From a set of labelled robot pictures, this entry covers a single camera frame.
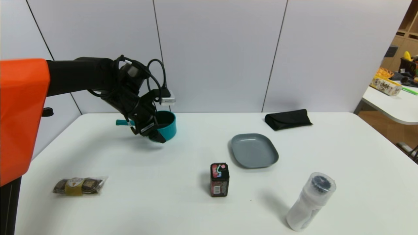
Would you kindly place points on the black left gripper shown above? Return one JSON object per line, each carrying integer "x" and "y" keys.
{"x": 147, "y": 127}

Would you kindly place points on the orange and black left arm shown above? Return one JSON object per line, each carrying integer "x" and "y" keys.
{"x": 23, "y": 114}

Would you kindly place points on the grey square dish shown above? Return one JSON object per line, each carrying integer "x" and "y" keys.
{"x": 254, "y": 150}

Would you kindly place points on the yellow toy object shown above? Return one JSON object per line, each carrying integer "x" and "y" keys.
{"x": 407, "y": 56}

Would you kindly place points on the black and red small box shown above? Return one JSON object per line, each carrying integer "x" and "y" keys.
{"x": 219, "y": 182}

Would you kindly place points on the clear wrapped snack packet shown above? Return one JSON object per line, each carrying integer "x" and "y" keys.
{"x": 76, "y": 186}

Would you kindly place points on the black fabric pouch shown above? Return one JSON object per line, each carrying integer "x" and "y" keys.
{"x": 288, "y": 119}

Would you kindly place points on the clear plastic water bottle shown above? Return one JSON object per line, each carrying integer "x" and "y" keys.
{"x": 307, "y": 204}

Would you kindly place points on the printed yellow cardboard box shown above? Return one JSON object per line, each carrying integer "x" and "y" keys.
{"x": 384, "y": 86}

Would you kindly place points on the orange plastic basket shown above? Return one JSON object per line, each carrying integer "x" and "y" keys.
{"x": 384, "y": 72}

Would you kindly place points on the white side table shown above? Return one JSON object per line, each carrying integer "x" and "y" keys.
{"x": 392, "y": 106}

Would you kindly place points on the dark blue panel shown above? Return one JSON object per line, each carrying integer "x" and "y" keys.
{"x": 390, "y": 51}

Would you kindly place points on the black chair base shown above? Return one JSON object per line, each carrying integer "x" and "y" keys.
{"x": 412, "y": 152}

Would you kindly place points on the green stick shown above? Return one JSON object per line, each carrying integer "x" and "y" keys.
{"x": 410, "y": 91}

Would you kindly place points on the wooden shelf unit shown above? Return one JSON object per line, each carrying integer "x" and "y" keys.
{"x": 403, "y": 40}

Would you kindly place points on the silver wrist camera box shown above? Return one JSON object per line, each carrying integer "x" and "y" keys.
{"x": 168, "y": 100}

